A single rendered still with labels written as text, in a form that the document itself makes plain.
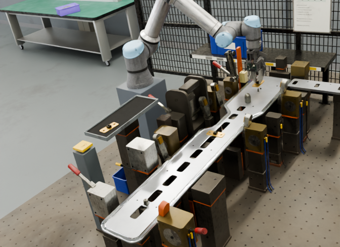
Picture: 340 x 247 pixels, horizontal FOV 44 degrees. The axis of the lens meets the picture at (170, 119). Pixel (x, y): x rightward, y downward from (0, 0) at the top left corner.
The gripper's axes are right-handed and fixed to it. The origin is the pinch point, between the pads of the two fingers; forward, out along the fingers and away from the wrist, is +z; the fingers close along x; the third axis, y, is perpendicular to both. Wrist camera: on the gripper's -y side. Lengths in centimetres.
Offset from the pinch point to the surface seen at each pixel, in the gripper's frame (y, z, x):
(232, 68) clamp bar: 1.1, -6.3, -14.1
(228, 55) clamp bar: 1.5, -13.5, -15.3
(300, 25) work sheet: -55, -11, 3
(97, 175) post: 95, 3, -30
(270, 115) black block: 20.2, 7.0, 15.6
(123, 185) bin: 73, 30, -42
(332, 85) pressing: -17.1, 6.7, 33.7
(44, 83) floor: -117, 107, -372
